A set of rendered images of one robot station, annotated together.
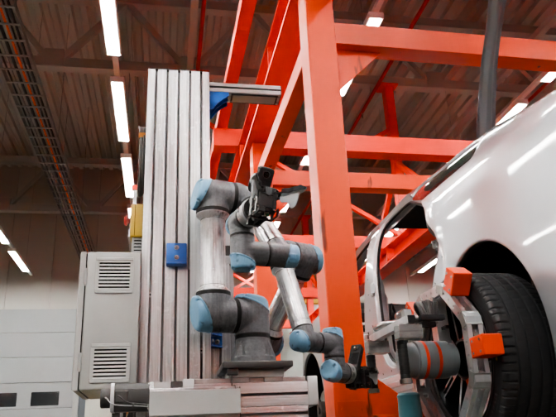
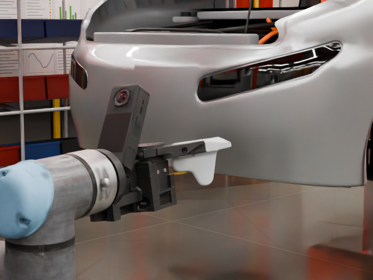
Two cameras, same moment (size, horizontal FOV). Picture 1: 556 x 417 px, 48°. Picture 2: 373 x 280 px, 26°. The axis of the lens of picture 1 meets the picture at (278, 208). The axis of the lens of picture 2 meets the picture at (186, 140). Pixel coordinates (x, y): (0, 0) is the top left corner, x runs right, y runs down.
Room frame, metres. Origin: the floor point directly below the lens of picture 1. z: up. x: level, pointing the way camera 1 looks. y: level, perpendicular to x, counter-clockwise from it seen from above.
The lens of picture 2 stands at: (2.15, 0.92, 1.40)
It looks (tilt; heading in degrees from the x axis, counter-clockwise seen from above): 8 degrees down; 237
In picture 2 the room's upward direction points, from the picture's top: straight up
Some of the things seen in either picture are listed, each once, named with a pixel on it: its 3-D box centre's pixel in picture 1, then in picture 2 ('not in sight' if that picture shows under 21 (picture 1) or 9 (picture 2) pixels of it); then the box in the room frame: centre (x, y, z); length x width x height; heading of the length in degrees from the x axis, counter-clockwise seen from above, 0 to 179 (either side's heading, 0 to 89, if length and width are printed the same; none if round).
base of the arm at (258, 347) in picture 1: (252, 350); not in sight; (2.11, 0.11, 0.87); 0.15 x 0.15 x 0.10
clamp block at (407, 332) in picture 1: (408, 332); not in sight; (2.25, -0.44, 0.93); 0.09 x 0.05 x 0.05; 102
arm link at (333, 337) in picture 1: (329, 342); not in sight; (2.31, -0.17, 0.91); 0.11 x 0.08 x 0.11; 127
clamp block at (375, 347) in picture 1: (376, 347); not in sight; (2.58, -0.37, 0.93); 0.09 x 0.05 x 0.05; 102
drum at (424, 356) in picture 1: (427, 360); not in sight; (2.44, -0.54, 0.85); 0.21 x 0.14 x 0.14; 102
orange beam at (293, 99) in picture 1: (284, 122); not in sight; (3.85, -0.07, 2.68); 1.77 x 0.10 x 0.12; 12
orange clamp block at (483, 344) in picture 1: (486, 346); not in sight; (2.15, -0.68, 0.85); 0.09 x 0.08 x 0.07; 12
